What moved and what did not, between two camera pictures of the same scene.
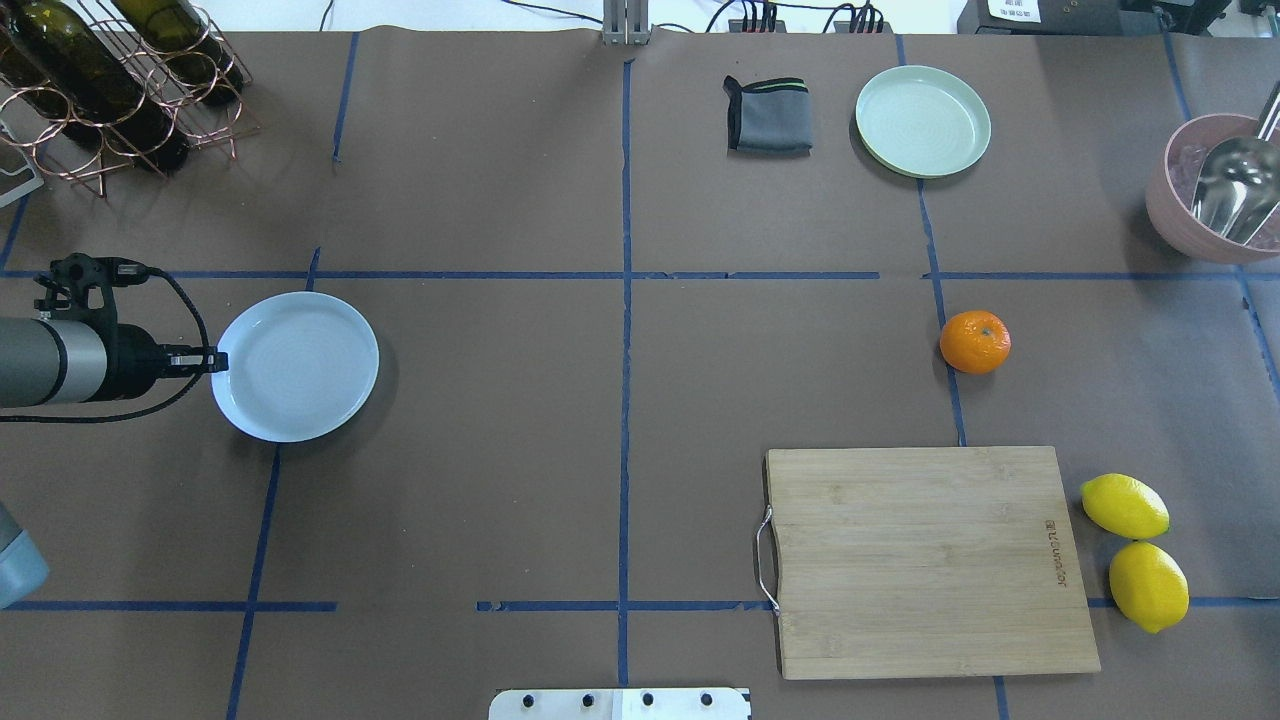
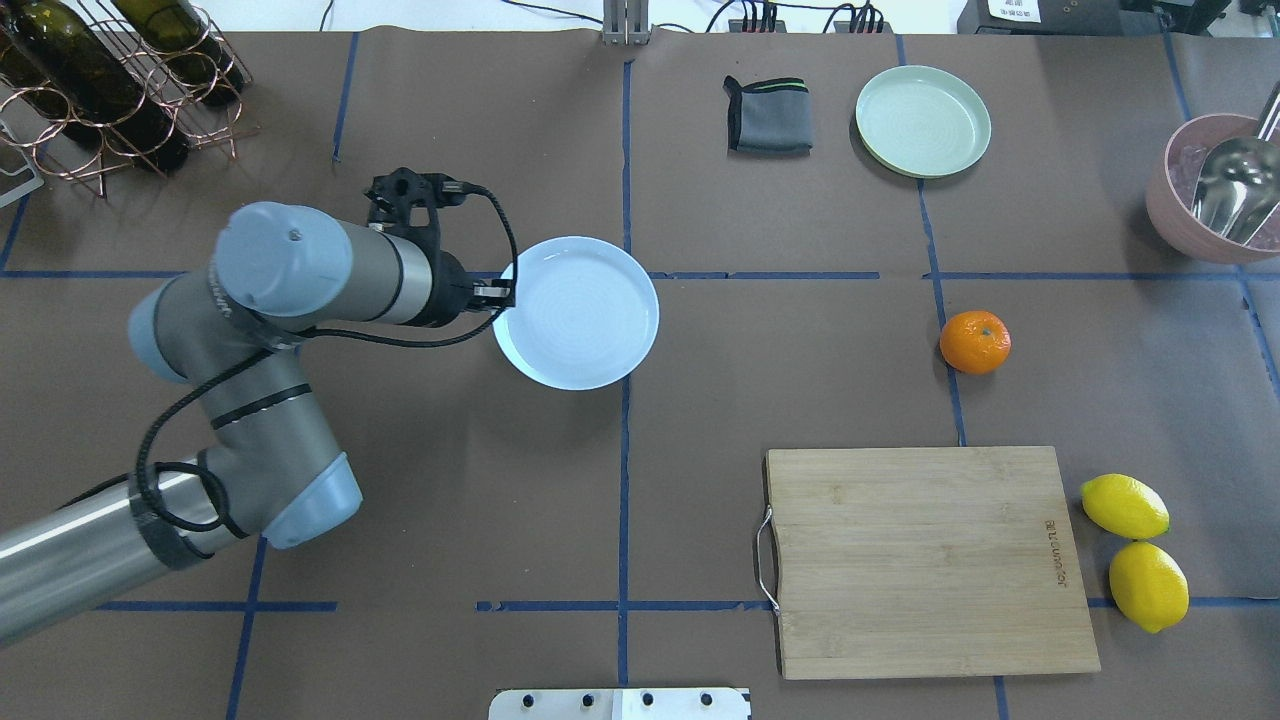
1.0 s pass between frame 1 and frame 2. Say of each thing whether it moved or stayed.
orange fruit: stayed
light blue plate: moved
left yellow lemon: stayed
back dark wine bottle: stayed
